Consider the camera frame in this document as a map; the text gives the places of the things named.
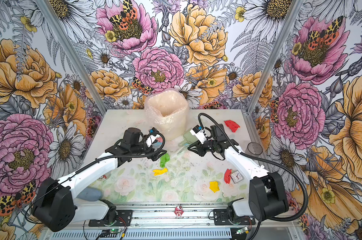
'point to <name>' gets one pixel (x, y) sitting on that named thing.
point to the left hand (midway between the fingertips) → (159, 149)
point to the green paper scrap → (164, 159)
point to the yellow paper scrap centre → (157, 172)
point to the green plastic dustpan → (190, 138)
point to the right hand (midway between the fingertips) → (191, 151)
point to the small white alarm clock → (236, 177)
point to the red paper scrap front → (227, 177)
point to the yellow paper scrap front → (214, 186)
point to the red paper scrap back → (232, 125)
